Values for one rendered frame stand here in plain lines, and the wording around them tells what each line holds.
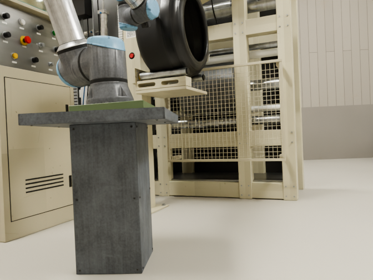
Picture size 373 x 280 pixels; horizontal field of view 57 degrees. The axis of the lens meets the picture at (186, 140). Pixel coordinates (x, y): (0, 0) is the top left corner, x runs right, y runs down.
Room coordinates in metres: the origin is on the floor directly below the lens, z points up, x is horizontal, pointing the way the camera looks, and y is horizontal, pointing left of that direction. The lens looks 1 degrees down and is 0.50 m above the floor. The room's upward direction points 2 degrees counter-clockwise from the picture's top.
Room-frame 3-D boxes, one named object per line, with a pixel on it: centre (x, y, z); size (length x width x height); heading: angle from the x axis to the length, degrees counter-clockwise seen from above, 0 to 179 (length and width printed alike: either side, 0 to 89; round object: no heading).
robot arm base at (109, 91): (1.40, 0.30, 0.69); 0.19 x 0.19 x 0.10
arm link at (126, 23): (1.73, 0.26, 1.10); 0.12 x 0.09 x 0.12; 51
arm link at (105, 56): (1.41, 0.31, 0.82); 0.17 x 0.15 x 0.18; 51
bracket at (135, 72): (2.41, 0.24, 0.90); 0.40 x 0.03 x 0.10; 157
